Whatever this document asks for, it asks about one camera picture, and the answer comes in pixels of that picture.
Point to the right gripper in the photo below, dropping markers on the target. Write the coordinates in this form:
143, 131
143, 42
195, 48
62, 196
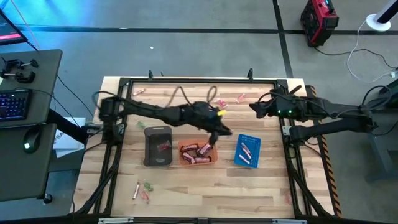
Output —
280, 105

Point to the blue plastic bin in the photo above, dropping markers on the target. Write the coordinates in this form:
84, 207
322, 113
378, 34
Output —
255, 146

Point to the pink-red candy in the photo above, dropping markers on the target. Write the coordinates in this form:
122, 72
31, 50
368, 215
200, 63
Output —
241, 98

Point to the yellow-black hazard tape strip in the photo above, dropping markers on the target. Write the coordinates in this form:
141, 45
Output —
329, 174

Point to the green candy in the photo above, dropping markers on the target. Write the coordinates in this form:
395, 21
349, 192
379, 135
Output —
141, 125
148, 186

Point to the white plug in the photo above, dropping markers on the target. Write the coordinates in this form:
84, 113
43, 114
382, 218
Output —
393, 74

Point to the black support bar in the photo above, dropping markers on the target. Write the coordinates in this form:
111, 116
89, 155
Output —
66, 126

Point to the yellow tag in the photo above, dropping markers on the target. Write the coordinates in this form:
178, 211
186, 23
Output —
222, 112

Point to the black desk knob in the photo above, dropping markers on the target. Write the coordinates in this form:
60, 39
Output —
48, 198

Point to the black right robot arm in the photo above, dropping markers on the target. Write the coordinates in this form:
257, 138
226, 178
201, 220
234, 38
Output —
335, 126

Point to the black desk top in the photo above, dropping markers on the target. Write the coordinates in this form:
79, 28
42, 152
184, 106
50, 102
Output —
18, 174
46, 93

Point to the dark grey metal stand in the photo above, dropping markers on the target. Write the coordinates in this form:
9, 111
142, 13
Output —
385, 155

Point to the black backlit keyboard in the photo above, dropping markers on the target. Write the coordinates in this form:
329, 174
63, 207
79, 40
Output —
14, 105

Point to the computer monitor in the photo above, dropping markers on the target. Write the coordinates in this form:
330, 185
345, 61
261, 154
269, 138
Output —
9, 31

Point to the black screw clamp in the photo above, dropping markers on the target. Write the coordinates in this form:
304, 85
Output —
25, 77
14, 63

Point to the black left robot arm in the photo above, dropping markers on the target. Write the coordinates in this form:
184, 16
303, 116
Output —
149, 110

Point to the Snickers bar brown wrapper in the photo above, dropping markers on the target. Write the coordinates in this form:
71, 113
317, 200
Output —
205, 150
188, 158
202, 160
190, 148

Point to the black frame clip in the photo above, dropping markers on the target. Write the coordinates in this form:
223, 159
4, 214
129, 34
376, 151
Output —
250, 74
150, 75

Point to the silver metal bracket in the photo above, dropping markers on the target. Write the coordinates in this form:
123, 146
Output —
289, 221
115, 220

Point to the black computer mouse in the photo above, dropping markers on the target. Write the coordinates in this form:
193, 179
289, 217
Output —
32, 137

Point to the red power unit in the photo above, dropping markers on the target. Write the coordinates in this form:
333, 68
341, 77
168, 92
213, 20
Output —
320, 21

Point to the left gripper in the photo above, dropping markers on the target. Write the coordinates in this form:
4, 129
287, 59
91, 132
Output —
205, 116

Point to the white round fan base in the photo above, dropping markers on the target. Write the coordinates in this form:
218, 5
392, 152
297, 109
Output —
371, 25

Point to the red candy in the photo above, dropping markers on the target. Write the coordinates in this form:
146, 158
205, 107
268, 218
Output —
221, 103
145, 196
163, 145

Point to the white printed paper box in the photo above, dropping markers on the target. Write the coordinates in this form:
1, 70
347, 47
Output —
63, 146

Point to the black plastic bin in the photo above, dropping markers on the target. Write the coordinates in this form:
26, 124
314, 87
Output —
150, 137

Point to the orange plastic bin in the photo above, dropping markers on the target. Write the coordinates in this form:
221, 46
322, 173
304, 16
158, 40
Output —
215, 157

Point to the black fan pole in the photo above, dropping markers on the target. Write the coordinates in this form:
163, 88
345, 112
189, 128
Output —
387, 12

